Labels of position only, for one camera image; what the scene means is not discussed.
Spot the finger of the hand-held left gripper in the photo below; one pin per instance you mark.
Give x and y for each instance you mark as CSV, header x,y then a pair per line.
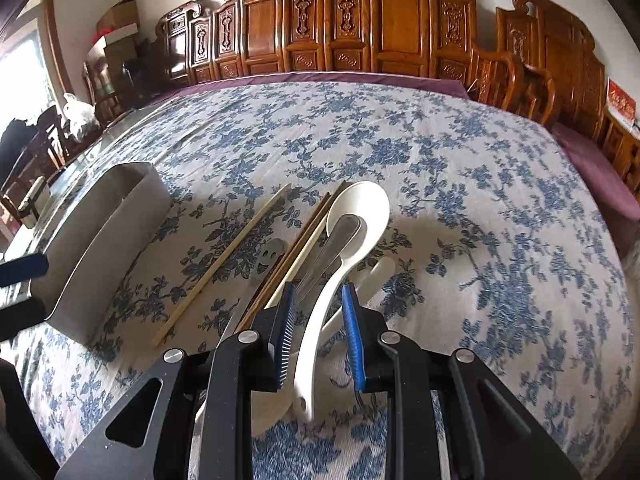
x,y
25,267
20,315

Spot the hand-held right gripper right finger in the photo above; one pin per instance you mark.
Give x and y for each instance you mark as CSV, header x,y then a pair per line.
x,y
350,330

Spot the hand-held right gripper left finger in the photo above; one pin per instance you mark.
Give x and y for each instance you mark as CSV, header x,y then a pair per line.
x,y
285,330

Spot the cream white chopstick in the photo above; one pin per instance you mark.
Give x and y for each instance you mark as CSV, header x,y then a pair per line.
x,y
300,262

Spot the slotted metal spatula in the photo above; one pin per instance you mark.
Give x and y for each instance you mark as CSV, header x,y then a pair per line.
x,y
270,260

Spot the light bamboo chopstick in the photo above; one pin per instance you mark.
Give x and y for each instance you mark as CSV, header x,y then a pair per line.
x,y
225,260

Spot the stainless steel rectangular container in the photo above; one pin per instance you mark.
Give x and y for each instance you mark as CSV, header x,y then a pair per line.
x,y
115,240

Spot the stainless steel spoon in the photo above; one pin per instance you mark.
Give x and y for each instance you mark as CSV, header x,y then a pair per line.
x,y
345,232

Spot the large white ladle spoon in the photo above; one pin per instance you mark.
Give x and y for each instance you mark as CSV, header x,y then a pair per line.
x,y
360,205

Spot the white plastic bag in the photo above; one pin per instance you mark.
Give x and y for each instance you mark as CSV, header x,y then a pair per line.
x,y
77,112

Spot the blue floral tablecloth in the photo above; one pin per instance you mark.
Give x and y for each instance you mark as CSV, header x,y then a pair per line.
x,y
450,185

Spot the dark wooden chair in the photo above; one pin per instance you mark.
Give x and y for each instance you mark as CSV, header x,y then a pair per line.
x,y
102,90

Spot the cardboard box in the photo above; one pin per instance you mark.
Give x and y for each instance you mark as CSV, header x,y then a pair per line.
x,y
120,12
120,52

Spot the long purple seat cushion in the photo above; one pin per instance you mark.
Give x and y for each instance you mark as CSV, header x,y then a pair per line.
x,y
325,77

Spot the carved wooden seat back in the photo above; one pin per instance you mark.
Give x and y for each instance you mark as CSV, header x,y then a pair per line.
x,y
200,45
262,30
400,25

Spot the wooden armchair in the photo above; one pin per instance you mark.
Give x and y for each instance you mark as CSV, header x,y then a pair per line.
x,y
510,67
547,90

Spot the wooden lattice side table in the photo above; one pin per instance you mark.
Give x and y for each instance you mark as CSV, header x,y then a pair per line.
x,y
622,150

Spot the wooden bench purple cushion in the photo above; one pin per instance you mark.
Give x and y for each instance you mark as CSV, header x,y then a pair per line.
x,y
560,55

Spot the red desk calendar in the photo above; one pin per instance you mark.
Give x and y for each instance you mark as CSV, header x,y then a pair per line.
x,y
622,100

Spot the wooden door frame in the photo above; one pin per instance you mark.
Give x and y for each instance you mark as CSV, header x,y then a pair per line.
x,y
52,35

